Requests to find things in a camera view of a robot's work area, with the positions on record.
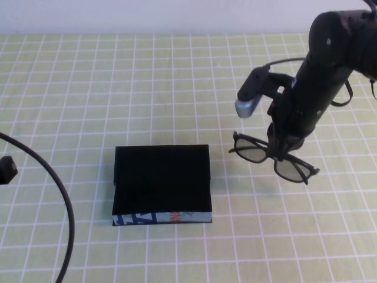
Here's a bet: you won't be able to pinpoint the thin black camera cable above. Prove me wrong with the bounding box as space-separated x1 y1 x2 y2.
264 57 307 71

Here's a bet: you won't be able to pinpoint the thick black cable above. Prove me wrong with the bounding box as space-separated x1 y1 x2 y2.
0 131 75 283

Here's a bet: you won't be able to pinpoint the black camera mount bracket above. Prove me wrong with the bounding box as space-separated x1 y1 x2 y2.
263 72 296 100

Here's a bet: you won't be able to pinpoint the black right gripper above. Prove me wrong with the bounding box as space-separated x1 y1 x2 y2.
266 90 306 162

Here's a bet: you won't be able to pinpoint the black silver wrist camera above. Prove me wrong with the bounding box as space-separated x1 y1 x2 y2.
234 67 272 119

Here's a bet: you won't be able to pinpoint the black glasses case printed side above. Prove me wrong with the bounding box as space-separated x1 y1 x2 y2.
111 144 213 227

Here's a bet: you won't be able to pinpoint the green checked tablecloth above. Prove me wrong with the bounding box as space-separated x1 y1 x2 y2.
0 32 377 283

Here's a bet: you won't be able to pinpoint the black frame glasses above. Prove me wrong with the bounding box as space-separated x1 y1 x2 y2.
229 131 321 186

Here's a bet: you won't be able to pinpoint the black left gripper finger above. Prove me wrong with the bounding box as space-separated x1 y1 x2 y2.
0 156 19 185

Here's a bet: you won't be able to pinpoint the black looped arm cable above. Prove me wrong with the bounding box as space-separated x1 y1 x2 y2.
331 78 354 107

